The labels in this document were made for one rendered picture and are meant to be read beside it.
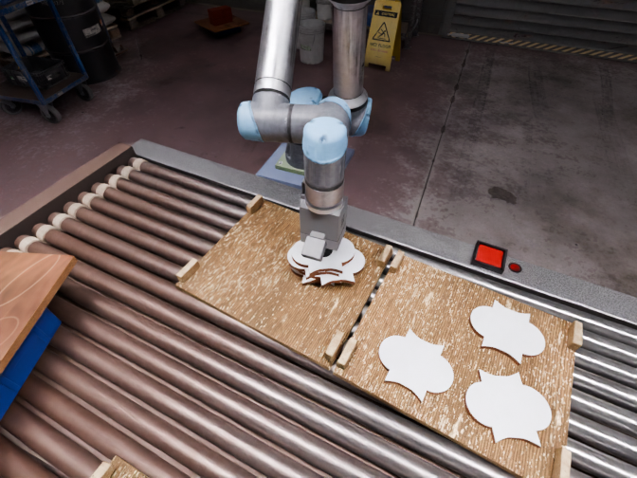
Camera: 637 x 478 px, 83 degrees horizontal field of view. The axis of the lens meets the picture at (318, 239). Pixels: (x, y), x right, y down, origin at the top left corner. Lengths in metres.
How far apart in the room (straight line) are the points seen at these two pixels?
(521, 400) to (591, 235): 2.08
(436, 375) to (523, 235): 1.88
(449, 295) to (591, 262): 1.80
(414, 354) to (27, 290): 0.77
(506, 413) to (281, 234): 0.62
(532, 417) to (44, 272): 0.98
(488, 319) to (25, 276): 0.96
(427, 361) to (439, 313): 0.13
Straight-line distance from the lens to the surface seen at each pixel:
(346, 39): 1.01
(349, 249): 0.84
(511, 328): 0.87
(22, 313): 0.88
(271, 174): 1.26
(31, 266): 0.96
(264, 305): 0.82
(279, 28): 0.83
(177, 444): 0.77
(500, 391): 0.80
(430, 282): 0.89
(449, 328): 0.84
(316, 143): 0.61
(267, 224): 0.98
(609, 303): 1.08
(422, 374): 0.76
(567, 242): 2.66
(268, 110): 0.73
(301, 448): 0.73
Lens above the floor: 1.63
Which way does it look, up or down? 48 degrees down
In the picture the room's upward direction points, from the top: straight up
